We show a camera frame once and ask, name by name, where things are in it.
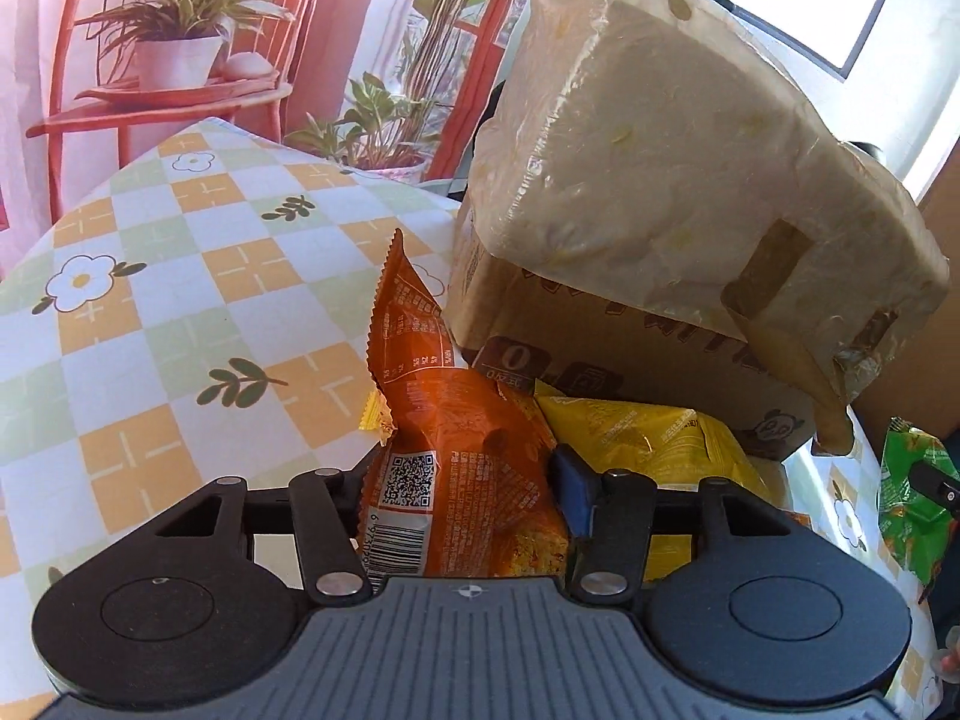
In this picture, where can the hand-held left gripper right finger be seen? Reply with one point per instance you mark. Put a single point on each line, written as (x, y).
(577, 495)

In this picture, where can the yellow snack packet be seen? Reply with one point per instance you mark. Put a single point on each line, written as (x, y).
(637, 435)

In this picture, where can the checkered flower tablecloth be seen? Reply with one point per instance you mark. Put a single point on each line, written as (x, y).
(187, 315)

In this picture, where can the plastic-lined cardboard box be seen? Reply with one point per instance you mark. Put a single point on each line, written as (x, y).
(660, 165)

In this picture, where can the brown wooden board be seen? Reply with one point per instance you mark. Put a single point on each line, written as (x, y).
(945, 277)

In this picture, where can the orange snack packet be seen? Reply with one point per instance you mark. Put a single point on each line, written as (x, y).
(465, 450)

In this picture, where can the small yellow wrapper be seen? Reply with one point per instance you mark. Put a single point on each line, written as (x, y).
(375, 416)

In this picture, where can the green snack packet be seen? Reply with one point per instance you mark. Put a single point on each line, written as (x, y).
(907, 517)

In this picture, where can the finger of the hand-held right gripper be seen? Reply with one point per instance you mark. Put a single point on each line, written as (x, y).
(937, 484)

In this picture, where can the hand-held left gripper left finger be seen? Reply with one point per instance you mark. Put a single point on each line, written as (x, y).
(322, 514)

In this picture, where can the printed wall backdrop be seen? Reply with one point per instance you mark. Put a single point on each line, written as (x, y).
(337, 15)

